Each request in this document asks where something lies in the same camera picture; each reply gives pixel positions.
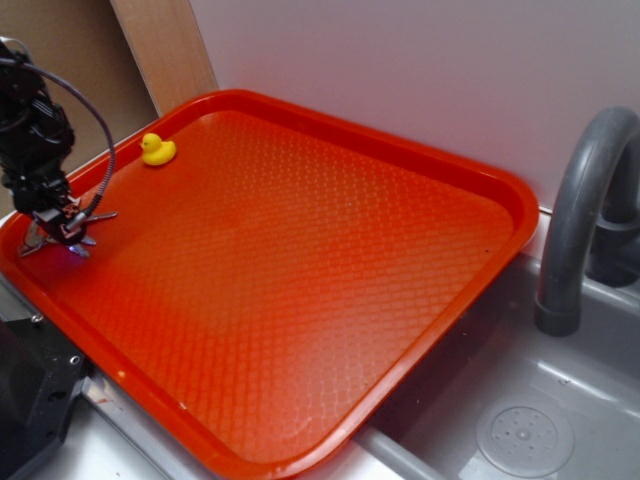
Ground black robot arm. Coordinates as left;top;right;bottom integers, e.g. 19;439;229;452
1;45;75;214

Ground yellow rubber duck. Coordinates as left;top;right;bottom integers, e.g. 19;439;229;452
140;132;177;166

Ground red plastic tray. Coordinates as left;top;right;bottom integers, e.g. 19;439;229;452
1;91;538;479

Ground grey plastic faucet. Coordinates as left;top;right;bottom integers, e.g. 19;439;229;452
535;107;639;337

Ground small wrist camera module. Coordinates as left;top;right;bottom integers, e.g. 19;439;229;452
33;196;91;246

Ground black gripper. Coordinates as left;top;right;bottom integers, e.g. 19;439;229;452
1;97;75;215

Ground light wooden board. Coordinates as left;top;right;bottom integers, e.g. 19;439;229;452
111;0;218;115

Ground grey sink drain cover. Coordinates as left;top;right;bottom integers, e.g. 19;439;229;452
475;395;575;479

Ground grey braided cable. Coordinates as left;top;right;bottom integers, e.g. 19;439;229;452
0;57;117;224

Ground silver keys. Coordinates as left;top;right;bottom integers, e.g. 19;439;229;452
18;212;118;259

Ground grey plastic sink basin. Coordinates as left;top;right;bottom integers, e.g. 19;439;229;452
0;209;640;480

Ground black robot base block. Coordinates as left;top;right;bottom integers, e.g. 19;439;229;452
1;314;88;479

